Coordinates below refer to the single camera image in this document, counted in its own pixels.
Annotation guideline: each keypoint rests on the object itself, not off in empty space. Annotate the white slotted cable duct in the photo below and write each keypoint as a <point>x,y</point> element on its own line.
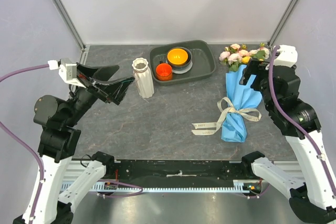
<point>238,187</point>

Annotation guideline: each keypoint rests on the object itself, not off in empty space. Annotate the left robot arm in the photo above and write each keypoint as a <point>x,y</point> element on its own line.
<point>58,141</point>

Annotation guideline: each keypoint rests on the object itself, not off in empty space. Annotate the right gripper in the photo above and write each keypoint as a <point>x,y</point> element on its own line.
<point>255,66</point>

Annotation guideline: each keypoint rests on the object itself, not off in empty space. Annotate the blue wrapping paper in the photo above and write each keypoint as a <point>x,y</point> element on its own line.
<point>242,97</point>

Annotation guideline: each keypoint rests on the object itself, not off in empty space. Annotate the orange cup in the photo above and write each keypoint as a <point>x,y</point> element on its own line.
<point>163,72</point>

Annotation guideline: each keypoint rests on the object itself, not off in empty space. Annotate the orange bowl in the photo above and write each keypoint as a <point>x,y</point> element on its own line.
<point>178,57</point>

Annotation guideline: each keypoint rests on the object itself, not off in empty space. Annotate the aluminium frame post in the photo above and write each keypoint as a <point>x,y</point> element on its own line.
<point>69,23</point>
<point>282,22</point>

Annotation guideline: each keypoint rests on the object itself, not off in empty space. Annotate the white ribbed vase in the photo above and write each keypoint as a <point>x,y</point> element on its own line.
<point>143,77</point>

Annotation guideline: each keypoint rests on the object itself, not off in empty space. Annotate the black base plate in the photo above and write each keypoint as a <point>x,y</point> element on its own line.
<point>177,173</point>

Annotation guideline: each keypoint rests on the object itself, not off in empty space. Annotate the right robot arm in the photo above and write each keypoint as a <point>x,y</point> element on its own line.
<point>312,199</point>

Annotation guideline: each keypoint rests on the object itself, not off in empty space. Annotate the right aluminium frame post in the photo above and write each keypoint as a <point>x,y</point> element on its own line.
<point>282,22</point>

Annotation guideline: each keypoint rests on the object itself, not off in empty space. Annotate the left aluminium frame post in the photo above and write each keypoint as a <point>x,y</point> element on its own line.
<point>69,23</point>

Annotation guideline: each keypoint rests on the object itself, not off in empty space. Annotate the pink flower bunch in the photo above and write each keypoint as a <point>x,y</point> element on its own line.
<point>232,55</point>

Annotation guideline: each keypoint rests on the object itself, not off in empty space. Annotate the yellow flower bunch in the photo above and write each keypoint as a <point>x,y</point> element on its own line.
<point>246,59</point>

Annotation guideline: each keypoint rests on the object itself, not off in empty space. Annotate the grey plate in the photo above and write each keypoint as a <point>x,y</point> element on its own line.
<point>182,68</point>

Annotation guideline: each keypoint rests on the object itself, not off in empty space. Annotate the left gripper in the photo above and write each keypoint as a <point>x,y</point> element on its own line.
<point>116,91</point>

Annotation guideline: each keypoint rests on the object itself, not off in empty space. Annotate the dark grey tray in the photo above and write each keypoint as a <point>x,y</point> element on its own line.
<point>203,62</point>

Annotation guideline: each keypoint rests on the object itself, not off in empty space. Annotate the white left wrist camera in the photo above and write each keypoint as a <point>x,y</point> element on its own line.
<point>68,72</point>

